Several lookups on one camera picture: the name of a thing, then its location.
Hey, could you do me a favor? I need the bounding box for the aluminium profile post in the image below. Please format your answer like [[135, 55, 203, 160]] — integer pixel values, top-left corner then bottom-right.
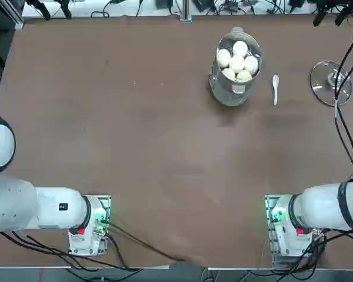
[[179, 0, 192, 23]]

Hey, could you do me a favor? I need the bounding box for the white ceramic soup spoon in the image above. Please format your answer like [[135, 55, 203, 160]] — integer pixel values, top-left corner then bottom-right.
[[272, 75, 281, 106]]

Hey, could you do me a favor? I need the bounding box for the black cable with white tag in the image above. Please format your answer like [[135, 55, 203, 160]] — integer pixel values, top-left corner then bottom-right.
[[332, 26, 353, 182]]

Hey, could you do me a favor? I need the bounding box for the black base cable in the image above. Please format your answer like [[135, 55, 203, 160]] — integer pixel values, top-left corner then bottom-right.
[[107, 221, 188, 263]]

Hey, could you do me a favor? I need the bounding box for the aluminium frame rail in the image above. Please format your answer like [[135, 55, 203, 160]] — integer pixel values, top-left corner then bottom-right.
[[15, 0, 25, 29]]

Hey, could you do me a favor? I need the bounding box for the grey cooking pot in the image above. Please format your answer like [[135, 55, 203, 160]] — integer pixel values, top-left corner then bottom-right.
[[208, 73, 254, 107]]

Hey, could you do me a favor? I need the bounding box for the white steamed bun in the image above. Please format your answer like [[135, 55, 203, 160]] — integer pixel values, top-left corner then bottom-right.
[[217, 48, 231, 69], [229, 55, 245, 73], [232, 40, 248, 57], [236, 69, 253, 83], [221, 68, 237, 82], [243, 55, 259, 76]]

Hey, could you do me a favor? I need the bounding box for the black stand leg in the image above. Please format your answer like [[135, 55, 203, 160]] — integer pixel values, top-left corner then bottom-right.
[[334, 4, 352, 26], [57, 0, 72, 20], [313, 8, 326, 28], [26, 0, 51, 21]]

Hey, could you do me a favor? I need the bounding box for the steel steamer insert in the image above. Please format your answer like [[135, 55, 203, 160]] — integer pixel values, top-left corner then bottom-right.
[[211, 26, 263, 95]]

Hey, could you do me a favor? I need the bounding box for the glass pot lid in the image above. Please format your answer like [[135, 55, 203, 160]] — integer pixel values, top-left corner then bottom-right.
[[309, 60, 353, 107]]

